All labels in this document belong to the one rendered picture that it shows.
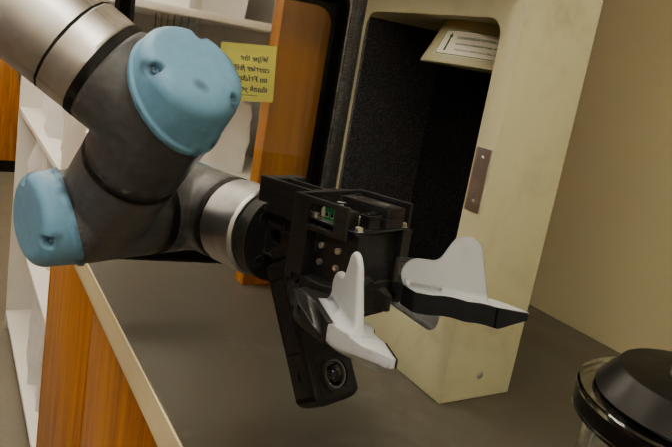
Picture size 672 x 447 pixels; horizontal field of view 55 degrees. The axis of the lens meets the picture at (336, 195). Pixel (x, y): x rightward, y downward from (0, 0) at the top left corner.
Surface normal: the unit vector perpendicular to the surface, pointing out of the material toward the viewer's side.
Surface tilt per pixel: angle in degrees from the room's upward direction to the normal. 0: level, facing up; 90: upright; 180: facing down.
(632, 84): 90
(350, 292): 91
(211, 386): 0
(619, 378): 54
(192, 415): 0
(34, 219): 91
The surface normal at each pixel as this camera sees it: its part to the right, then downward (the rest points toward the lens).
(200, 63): 0.58, -0.54
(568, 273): -0.85, -0.04
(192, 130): 0.25, 0.79
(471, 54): -0.39, -0.29
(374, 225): 0.71, 0.22
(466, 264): -0.19, 0.07
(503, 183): 0.50, 0.26
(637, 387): -0.67, -0.65
